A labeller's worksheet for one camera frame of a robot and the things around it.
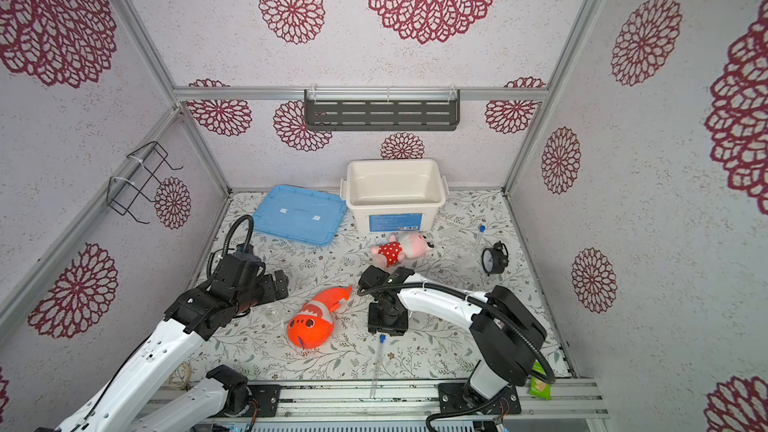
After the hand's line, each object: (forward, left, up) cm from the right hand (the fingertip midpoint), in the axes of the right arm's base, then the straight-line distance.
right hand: (374, 329), depth 81 cm
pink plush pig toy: (+27, -9, +2) cm, 28 cm away
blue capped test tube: (-1, -2, -4) cm, 5 cm away
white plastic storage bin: (+53, -6, -2) cm, 54 cm away
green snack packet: (-11, -42, -4) cm, 44 cm away
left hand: (+6, +26, +11) cm, 29 cm away
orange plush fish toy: (-1, +16, +4) cm, 16 cm away
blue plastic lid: (+44, +31, -3) cm, 54 cm away
